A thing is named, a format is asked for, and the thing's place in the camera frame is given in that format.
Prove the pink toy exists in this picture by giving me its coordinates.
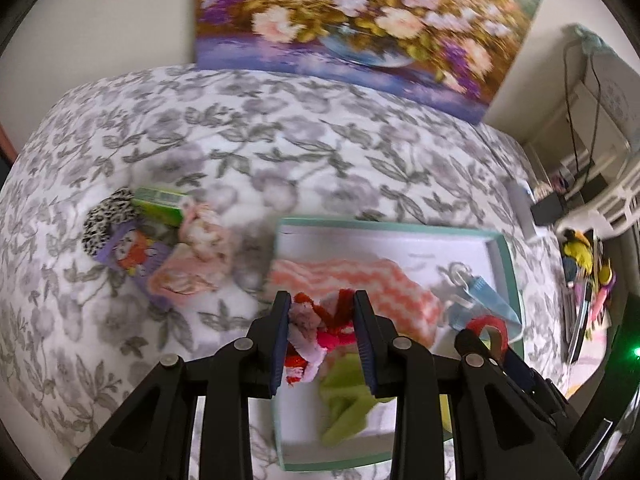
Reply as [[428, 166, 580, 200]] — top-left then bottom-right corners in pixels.
[[587, 280, 613, 328]]

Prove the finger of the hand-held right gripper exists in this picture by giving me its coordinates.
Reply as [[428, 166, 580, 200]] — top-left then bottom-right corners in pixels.
[[502, 347, 538, 396], [454, 329, 493, 361]]

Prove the grey floral blanket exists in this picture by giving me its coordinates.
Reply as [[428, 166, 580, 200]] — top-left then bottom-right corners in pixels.
[[0, 64, 571, 480]]

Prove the white tube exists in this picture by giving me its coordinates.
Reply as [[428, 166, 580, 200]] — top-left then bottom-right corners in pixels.
[[507, 180, 538, 241]]

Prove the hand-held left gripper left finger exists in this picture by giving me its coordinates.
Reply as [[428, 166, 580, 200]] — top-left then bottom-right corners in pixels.
[[65, 290, 292, 480]]

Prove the black power adapter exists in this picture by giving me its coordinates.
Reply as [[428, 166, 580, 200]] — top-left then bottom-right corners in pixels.
[[530, 192, 568, 226]]

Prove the red tape roll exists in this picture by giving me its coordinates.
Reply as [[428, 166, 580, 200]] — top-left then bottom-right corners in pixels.
[[465, 315, 512, 361]]

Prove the green tissue pack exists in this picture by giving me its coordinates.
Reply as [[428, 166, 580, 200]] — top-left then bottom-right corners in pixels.
[[132, 187, 193, 228]]

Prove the yellow toy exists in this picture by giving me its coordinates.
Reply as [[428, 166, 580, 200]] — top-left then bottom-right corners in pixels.
[[560, 229, 596, 281]]

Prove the teal shallow box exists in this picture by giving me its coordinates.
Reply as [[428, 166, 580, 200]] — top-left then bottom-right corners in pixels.
[[270, 216, 526, 472]]

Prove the white plastic chair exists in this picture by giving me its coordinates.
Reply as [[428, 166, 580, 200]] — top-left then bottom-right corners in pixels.
[[555, 152, 640, 241]]

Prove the leopard print scrunchie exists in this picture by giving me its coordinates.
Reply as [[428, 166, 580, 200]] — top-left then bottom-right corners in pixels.
[[81, 187, 138, 257]]

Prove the black cable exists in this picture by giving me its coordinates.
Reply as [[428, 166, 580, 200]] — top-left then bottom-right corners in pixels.
[[564, 37, 603, 178]]

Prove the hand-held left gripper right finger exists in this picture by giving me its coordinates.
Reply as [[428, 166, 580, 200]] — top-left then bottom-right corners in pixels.
[[352, 290, 576, 480]]

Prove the pink white striped cloth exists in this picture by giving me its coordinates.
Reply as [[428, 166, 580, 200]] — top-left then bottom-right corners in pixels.
[[265, 258, 443, 346]]

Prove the blue face mask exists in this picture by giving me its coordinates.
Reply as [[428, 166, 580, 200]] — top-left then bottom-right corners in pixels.
[[435, 262, 522, 333]]

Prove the green cloth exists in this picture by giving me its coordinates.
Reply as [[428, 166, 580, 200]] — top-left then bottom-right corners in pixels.
[[317, 352, 396, 446]]

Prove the pink lace cloth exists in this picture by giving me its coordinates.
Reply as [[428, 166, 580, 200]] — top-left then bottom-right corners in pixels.
[[147, 200, 233, 296]]

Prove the floral painting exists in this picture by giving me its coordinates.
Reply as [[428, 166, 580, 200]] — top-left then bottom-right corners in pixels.
[[192, 0, 547, 126]]

